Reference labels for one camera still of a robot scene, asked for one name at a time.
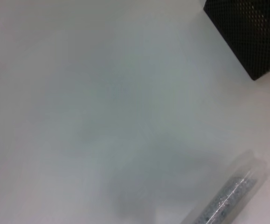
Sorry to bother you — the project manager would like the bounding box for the grey pen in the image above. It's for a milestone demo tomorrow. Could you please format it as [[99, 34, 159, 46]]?
[[182, 148, 270, 224]]

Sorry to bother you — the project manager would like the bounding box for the black mesh pen holder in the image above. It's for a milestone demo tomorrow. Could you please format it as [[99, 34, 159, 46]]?
[[202, 0, 270, 81]]

